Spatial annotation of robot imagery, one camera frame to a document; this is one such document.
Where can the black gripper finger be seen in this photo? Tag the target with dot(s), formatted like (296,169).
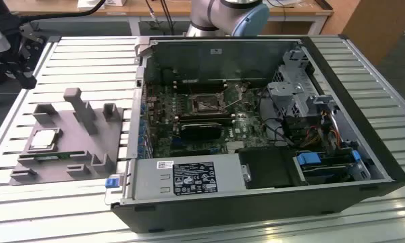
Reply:
(27,79)

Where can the silver square CPU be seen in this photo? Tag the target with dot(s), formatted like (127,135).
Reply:
(44,139)

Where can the CPU socket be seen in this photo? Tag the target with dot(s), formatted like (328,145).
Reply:
(205,103)

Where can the black RAM slot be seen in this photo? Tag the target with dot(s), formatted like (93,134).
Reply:
(203,117)

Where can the white box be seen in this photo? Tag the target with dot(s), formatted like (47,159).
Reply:
(91,5)

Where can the grey plastic parts rack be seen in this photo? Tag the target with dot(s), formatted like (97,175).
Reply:
(77,131)

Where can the green RAM stick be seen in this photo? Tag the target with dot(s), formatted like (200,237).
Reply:
(67,154)

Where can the blue case latch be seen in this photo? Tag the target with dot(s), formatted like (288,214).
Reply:
(112,183)

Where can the white barcode sticker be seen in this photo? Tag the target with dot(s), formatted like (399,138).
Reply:
(164,164)

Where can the silver power supply unit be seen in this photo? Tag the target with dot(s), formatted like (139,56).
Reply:
(148,179)

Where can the black graphics card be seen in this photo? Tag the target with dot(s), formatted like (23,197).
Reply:
(203,131)

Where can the black label sticker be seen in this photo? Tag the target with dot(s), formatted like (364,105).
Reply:
(195,178)

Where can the green motherboard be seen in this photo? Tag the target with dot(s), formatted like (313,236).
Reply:
(247,126)

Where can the metal drive cage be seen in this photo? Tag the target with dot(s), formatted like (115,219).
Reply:
(291,101)

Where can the black plastic air shroud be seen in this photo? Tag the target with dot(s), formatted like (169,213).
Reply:
(269,169)

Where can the wooden desk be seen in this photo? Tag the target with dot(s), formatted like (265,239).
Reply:
(291,11)

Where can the black open PC case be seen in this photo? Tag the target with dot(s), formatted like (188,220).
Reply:
(256,210)

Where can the blue disk carrier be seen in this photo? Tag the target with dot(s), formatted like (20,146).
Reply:
(308,158)

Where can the blue plastic clip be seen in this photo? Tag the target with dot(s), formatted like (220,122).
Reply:
(355,156)

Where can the wooden cabinet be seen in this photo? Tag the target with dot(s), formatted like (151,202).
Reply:
(375,25)

